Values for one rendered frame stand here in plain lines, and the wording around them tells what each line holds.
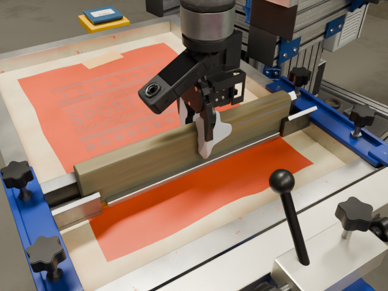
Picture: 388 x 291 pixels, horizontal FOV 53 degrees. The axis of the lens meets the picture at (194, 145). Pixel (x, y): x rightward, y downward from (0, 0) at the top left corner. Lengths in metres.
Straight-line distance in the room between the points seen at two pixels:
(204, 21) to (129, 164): 0.24
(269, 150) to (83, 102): 0.43
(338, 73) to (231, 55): 2.56
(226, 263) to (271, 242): 0.07
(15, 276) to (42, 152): 1.10
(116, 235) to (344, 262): 0.34
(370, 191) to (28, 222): 0.50
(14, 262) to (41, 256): 1.39
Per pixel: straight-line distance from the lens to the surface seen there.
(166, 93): 0.56
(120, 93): 0.95
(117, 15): 1.33
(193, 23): 0.54
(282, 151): 0.78
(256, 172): 0.73
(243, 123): 0.70
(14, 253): 1.93
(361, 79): 3.11
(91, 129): 0.85
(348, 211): 0.46
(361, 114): 0.74
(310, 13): 1.05
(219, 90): 0.59
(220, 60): 0.60
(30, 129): 0.88
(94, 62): 1.10
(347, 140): 0.77
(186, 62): 0.58
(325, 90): 2.46
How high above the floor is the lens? 1.45
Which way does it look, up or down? 40 degrees down
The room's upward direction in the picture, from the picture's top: straight up
